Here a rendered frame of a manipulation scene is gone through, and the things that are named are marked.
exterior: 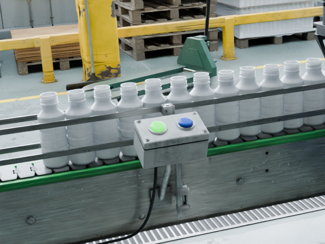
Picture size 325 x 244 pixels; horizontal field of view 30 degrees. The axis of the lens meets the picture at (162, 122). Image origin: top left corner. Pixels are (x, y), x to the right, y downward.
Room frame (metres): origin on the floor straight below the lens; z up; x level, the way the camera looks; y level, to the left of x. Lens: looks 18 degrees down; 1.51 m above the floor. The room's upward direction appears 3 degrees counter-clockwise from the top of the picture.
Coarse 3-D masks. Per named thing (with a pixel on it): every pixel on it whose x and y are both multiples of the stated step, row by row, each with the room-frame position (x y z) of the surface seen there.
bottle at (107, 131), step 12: (96, 96) 1.30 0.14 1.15; (108, 96) 1.30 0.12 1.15; (96, 108) 1.29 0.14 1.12; (108, 108) 1.29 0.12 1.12; (108, 120) 1.28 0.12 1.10; (96, 132) 1.29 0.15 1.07; (108, 132) 1.28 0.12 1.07; (96, 144) 1.29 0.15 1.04; (96, 156) 1.30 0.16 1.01; (108, 156) 1.28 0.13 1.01
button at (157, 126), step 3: (153, 123) 1.17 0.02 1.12; (156, 123) 1.17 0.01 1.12; (159, 123) 1.17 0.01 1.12; (162, 123) 1.17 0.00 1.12; (150, 126) 1.16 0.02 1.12; (153, 126) 1.16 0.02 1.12; (156, 126) 1.16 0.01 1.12; (159, 126) 1.16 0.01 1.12; (162, 126) 1.16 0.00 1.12; (153, 129) 1.15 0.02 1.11; (156, 129) 1.15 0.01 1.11; (159, 129) 1.15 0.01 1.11; (162, 129) 1.15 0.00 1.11
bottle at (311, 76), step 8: (312, 64) 1.44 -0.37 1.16; (320, 64) 1.45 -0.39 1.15; (312, 72) 1.44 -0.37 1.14; (320, 72) 1.45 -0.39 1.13; (304, 80) 1.44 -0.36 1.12; (312, 80) 1.43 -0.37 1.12; (320, 80) 1.43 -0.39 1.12; (304, 96) 1.44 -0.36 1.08; (312, 96) 1.43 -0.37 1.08; (320, 96) 1.43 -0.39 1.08; (304, 104) 1.44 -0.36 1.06; (312, 104) 1.43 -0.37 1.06; (320, 104) 1.43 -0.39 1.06; (304, 120) 1.44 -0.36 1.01; (312, 120) 1.43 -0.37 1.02; (320, 120) 1.43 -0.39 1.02
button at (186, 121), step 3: (183, 117) 1.19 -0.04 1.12; (186, 117) 1.19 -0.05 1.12; (180, 120) 1.18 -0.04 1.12; (183, 120) 1.18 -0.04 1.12; (186, 120) 1.18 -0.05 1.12; (189, 120) 1.18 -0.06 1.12; (180, 123) 1.17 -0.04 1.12; (183, 123) 1.17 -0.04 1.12; (186, 123) 1.17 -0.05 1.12; (189, 123) 1.17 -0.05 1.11; (192, 123) 1.18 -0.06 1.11; (183, 126) 1.17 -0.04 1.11; (186, 126) 1.17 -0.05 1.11; (189, 126) 1.17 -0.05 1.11
